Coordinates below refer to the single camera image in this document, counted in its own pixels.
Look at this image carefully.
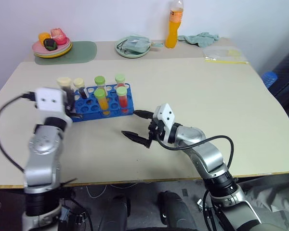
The green placemat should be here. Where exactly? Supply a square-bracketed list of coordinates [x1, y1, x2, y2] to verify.
[33, 40, 98, 66]

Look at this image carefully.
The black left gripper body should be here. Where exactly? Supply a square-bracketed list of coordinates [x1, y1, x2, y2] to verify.
[63, 90, 76, 116]

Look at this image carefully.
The dark rounded shape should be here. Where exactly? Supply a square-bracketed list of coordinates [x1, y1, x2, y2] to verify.
[98, 194, 131, 231]
[157, 191, 198, 231]

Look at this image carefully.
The black equipment under table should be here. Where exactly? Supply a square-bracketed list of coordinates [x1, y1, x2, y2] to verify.
[59, 187, 93, 231]

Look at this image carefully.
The clear plastic zip bag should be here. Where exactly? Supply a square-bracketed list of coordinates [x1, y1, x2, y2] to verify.
[202, 46, 250, 65]

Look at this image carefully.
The green-capped red liquid test tube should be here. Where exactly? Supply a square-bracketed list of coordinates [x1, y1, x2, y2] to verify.
[114, 74, 126, 89]
[116, 86, 130, 114]

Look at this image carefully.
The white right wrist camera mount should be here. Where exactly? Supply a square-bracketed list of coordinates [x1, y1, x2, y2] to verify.
[153, 103, 177, 143]

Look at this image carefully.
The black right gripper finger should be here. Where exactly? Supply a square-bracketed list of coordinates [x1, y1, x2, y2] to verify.
[133, 109, 155, 120]
[120, 130, 152, 149]

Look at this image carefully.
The pink toy food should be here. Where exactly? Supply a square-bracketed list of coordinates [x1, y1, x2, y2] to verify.
[50, 28, 69, 46]

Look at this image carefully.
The green cloth bundle with strap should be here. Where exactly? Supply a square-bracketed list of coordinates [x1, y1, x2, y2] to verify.
[116, 35, 165, 54]

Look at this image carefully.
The green-capped clear test tube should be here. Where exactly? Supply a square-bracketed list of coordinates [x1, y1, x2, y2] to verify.
[94, 75, 107, 90]

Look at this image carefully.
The black and green toy food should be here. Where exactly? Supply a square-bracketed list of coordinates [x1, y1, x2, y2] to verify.
[43, 38, 58, 51]

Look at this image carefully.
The blue ribbed plastic container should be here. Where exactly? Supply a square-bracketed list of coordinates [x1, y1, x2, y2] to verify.
[262, 70, 279, 89]

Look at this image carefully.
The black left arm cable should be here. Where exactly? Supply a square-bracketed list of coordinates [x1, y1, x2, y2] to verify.
[0, 92, 37, 174]

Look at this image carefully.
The blue test tube rack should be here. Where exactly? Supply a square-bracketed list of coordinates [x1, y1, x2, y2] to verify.
[68, 83, 136, 123]

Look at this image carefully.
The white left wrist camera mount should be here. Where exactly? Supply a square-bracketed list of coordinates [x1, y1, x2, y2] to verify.
[35, 87, 73, 124]

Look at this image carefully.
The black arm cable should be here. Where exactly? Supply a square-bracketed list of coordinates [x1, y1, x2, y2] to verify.
[156, 135, 235, 179]
[0, 92, 37, 174]

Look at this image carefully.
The black carbon-pattern object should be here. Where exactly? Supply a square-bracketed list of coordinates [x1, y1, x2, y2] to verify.
[266, 47, 289, 132]

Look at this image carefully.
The green-capped orange liquid test tube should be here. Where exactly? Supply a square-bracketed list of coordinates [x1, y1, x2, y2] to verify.
[94, 88, 111, 116]

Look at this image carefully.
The orange toy food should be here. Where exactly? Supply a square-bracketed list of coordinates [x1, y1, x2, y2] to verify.
[38, 32, 52, 44]

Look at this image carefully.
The light green plate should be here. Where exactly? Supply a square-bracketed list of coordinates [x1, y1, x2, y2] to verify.
[114, 38, 151, 59]

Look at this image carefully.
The cream-capped dark liquid test tube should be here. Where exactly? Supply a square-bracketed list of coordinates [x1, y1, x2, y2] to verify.
[56, 77, 75, 97]
[73, 77, 89, 100]

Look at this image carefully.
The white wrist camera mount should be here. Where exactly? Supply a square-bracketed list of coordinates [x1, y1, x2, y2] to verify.
[35, 87, 73, 124]
[153, 103, 177, 143]

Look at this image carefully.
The orange soda bottle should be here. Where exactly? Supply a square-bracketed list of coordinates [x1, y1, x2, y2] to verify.
[165, 0, 185, 49]

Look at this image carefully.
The white cable on floor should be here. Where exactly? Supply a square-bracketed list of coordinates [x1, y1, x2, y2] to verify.
[86, 183, 138, 198]

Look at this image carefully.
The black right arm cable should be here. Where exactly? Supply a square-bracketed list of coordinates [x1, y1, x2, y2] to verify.
[156, 135, 235, 179]

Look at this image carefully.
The grey fabric cover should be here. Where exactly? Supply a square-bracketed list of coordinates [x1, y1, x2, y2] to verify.
[233, 178, 289, 225]

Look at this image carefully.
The stack of pastel plates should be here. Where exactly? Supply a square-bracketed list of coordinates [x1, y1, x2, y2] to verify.
[31, 39, 73, 59]

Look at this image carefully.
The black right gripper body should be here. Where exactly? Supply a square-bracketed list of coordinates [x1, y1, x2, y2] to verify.
[147, 117, 166, 142]

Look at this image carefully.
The black metal stand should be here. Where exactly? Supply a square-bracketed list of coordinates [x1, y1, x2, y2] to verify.
[196, 190, 223, 231]

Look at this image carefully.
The crumpled green cloth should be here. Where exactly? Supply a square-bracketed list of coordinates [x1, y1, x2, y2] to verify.
[177, 31, 221, 48]

